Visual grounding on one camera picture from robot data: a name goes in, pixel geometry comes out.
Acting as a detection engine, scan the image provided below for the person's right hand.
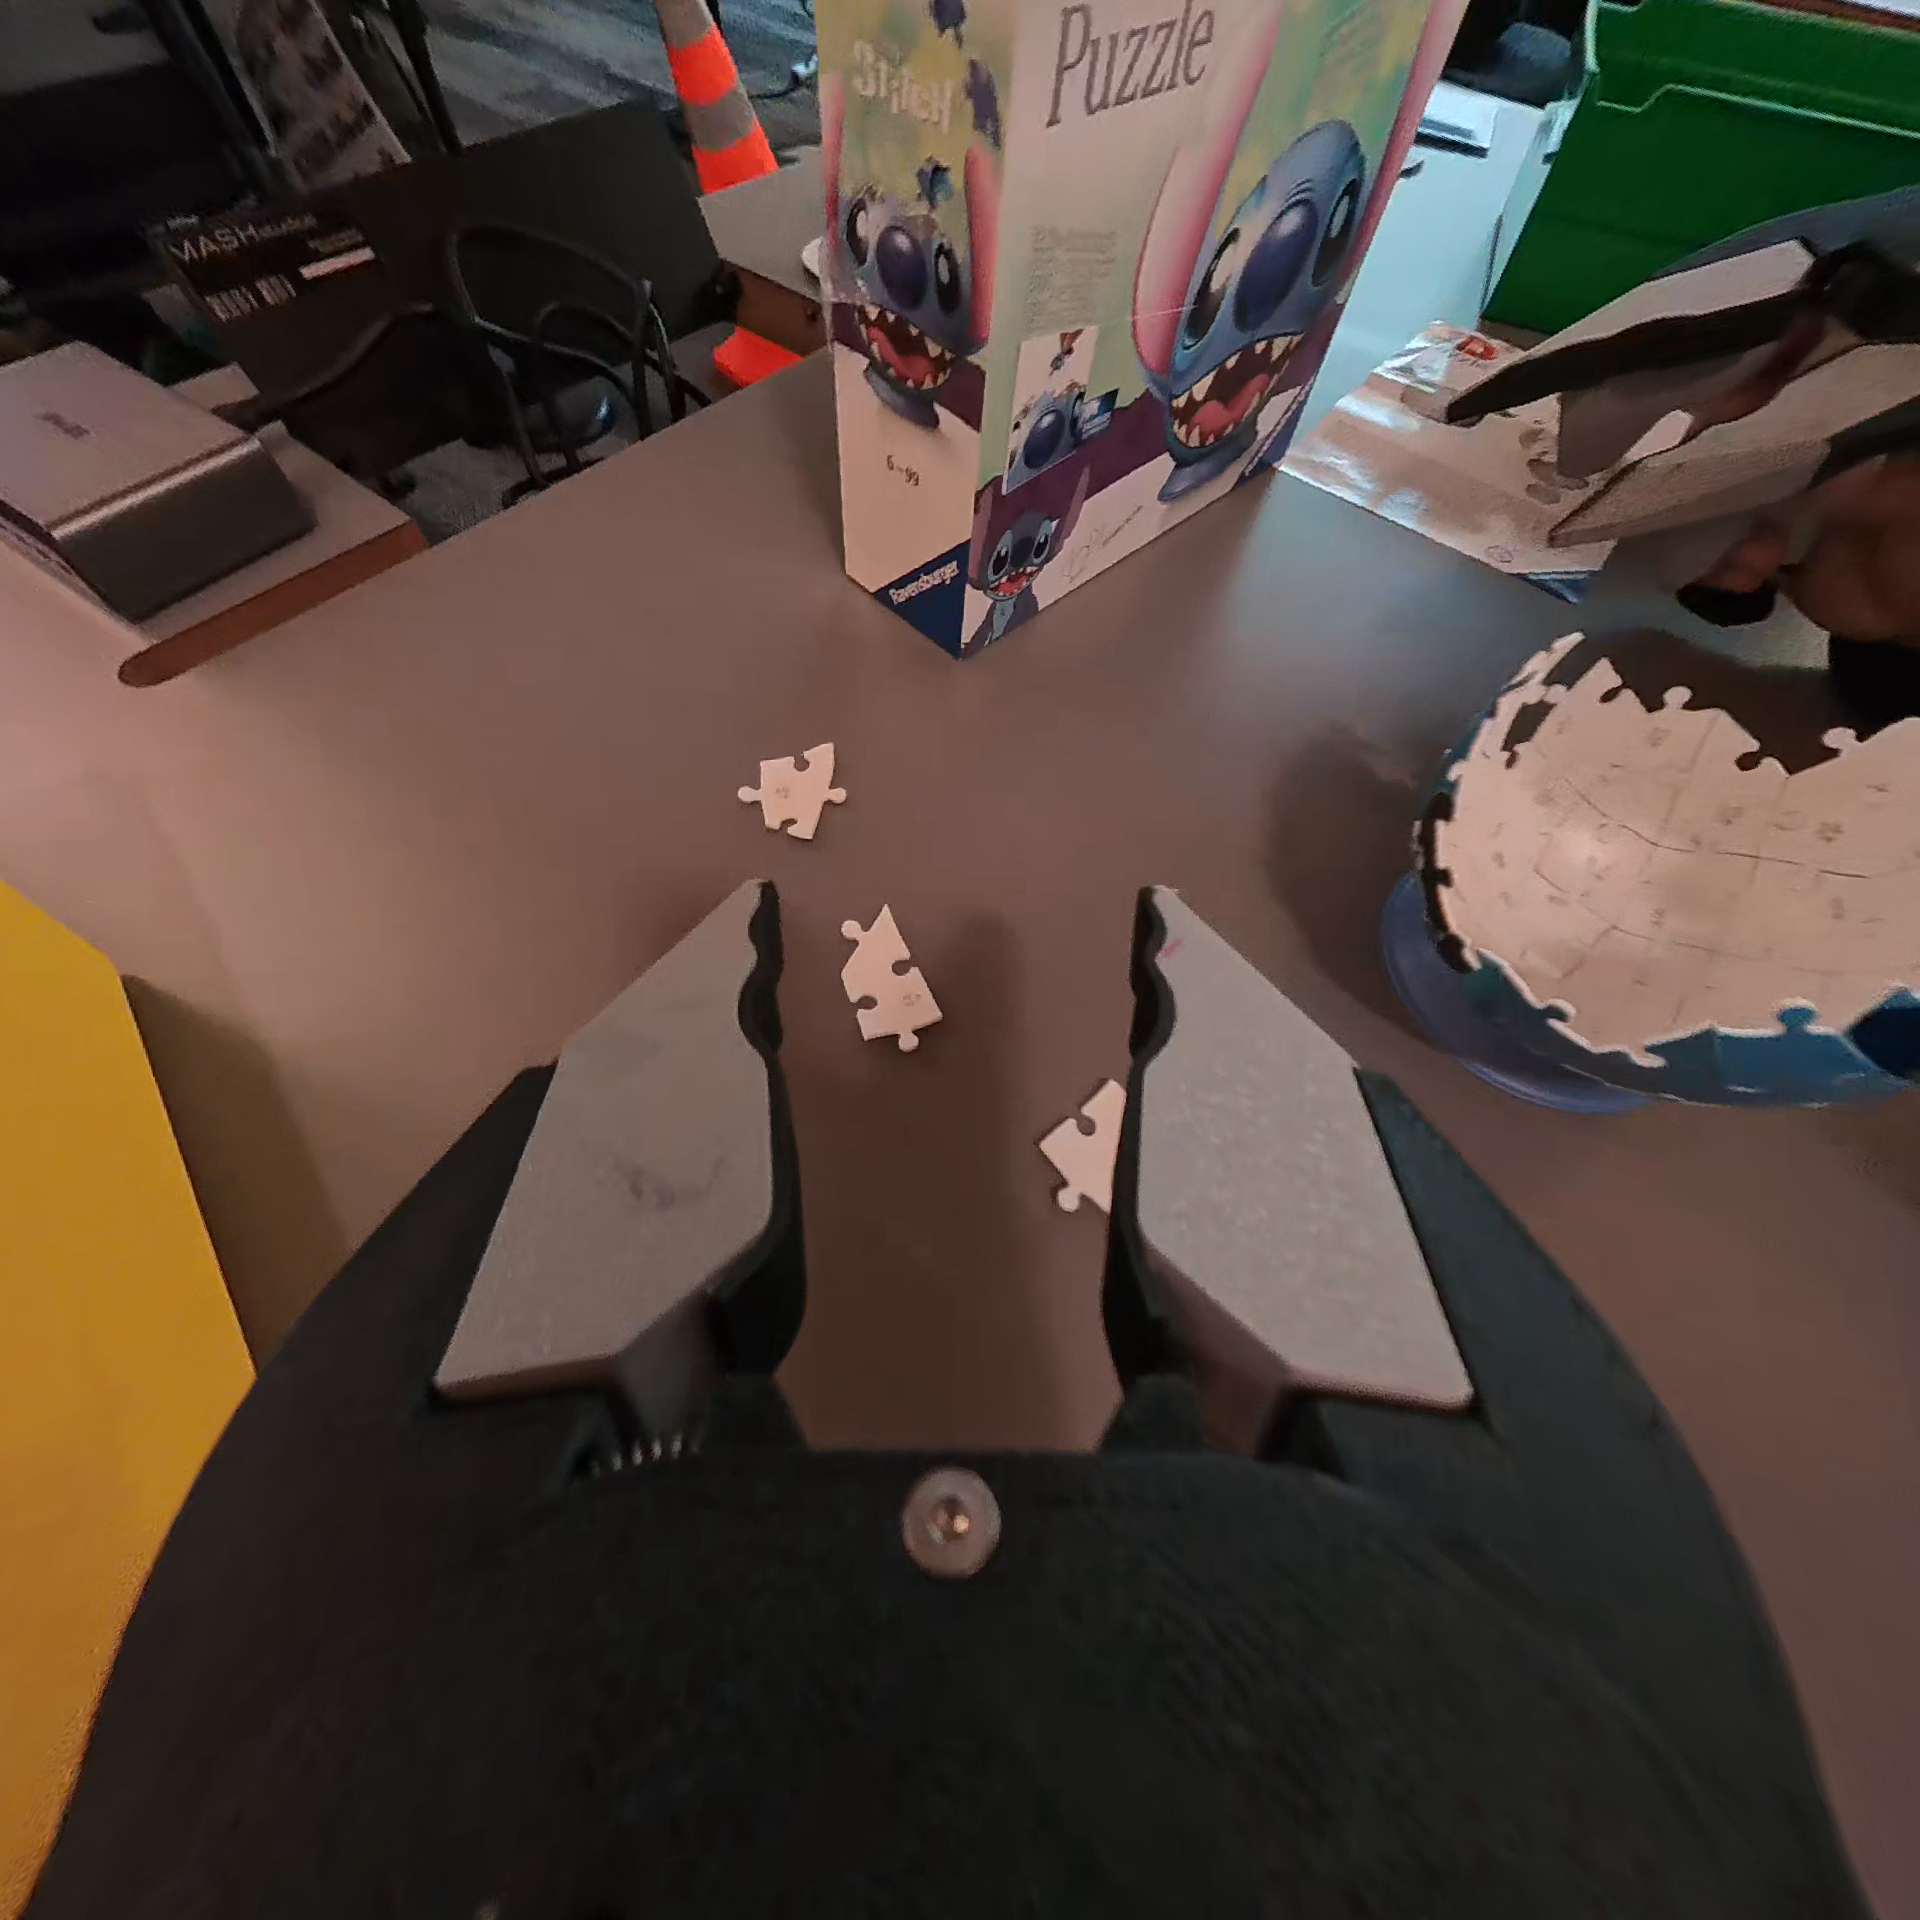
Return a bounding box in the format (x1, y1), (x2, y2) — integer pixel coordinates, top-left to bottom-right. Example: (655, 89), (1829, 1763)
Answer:
(1676, 491), (1920, 650)

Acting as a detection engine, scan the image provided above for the white instruction leaflet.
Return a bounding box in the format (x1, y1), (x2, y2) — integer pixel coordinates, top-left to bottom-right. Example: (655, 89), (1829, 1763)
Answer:
(1283, 321), (1623, 602)

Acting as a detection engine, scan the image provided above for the white container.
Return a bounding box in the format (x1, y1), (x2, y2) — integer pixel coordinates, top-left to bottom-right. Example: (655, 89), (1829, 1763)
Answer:
(1351, 81), (1579, 350)

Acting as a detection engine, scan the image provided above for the black labelled box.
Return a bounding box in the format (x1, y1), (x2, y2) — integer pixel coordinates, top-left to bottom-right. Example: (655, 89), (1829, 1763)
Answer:
(150, 96), (726, 489)

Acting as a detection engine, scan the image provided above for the white jigsaw puzzle piece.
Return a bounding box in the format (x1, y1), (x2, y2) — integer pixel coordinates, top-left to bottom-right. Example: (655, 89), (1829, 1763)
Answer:
(1038, 1075), (1131, 1214)
(738, 741), (850, 841)
(836, 903), (949, 1056)

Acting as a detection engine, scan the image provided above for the black looped cable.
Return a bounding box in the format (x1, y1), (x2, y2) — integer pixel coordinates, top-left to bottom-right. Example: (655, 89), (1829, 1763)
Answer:
(447, 222), (717, 506)

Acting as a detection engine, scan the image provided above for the cartoon puzzle box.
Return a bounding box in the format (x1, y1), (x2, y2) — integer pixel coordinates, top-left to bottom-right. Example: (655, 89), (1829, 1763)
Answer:
(816, 0), (1480, 661)

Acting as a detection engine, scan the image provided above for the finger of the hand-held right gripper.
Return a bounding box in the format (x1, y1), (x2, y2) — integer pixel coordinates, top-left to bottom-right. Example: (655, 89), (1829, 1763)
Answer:
(1444, 236), (1867, 430)
(1542, 348), (1830, 550)

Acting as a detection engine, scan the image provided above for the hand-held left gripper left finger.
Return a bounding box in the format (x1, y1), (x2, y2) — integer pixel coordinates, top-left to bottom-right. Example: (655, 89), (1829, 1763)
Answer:
(432, 876), (812, 1404)

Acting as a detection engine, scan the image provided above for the blue round display stand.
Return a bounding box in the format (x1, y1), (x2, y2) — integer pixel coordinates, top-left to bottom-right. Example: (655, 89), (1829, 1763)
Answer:
(1381, 870), (1660, 1115)

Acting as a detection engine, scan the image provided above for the grey side desk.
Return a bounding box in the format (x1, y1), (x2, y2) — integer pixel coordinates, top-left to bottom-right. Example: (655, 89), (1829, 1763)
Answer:
(0, 360), (434, 689)

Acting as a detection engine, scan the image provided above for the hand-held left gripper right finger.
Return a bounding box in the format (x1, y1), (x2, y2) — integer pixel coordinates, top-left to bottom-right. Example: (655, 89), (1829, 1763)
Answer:
(1099, 884), (1478, 1412)

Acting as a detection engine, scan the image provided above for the grey metal case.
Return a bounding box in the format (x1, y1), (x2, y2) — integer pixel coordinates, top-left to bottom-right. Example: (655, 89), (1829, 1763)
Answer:
(0, 342), (318, 624)

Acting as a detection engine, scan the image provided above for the orange traffic cone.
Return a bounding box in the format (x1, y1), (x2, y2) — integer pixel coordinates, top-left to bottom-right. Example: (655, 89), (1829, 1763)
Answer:
(655, 0), (808, 385)

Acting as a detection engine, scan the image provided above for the green plastic bin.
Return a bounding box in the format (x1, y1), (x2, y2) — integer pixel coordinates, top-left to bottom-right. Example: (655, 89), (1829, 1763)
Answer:
(1482, 0), (1920, 340)

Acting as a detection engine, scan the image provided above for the yellow plastic bin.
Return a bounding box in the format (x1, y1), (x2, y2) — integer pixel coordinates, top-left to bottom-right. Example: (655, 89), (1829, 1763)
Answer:
(0, 876), (258, 1869)

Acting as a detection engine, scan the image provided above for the partly built puzzle ball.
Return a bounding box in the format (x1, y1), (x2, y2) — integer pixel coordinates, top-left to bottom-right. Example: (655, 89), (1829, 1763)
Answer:
(1411, 630), (1920, 1110)

